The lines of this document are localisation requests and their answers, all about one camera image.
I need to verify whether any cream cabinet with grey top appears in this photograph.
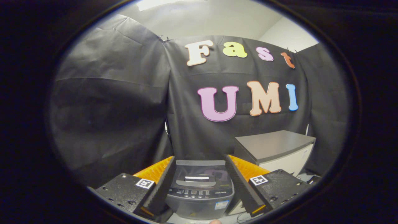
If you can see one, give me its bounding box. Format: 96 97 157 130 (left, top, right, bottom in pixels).
234 130 317 216

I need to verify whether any thin floor cable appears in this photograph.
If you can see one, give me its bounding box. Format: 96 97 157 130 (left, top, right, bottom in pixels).
235 212 251 224

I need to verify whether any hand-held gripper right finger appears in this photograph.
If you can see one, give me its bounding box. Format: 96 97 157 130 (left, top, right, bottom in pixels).
225 155 311 218

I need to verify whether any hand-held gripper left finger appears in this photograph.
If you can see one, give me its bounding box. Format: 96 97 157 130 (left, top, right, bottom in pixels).
88 156 177 220

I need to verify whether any black backdrop cloth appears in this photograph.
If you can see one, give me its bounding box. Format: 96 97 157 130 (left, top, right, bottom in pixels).
50 14 353 187

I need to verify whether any grey washing machine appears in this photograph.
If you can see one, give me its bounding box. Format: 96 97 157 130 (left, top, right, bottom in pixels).
165 160 235 221

